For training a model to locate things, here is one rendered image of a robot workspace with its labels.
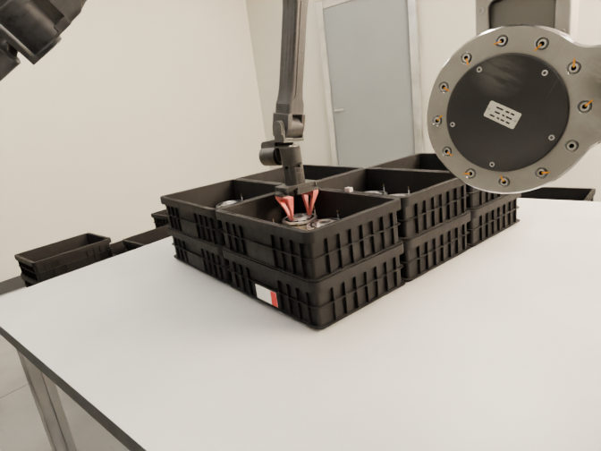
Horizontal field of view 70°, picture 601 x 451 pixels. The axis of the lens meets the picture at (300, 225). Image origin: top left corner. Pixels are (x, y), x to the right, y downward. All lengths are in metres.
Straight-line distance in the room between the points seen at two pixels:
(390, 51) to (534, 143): 3.86
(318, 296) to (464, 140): 0.46
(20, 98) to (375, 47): 3.10
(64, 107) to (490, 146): 3.96
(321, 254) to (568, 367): 0.47
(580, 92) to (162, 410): 0.77
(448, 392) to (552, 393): 0.15
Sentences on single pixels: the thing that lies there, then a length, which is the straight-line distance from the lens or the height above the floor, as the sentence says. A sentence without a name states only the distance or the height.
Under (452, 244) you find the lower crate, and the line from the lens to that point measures 1.27.
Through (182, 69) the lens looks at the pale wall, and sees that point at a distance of 4.92.
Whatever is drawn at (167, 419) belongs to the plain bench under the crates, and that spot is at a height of 0.70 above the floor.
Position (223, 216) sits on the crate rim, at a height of 0.92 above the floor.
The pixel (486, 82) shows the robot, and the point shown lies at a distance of 0.59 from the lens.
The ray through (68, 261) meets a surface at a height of 0.54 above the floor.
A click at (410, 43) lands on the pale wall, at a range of 4.28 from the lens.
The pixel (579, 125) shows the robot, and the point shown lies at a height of 1.11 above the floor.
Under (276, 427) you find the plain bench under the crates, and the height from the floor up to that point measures 0.70.
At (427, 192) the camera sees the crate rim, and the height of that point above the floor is 0.92.
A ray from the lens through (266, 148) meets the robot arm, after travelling 1.22.
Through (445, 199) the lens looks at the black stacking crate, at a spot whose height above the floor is 0.88.
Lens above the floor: 1.18
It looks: 16 degrees down
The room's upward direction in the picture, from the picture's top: 7 degrees counter-clockwise
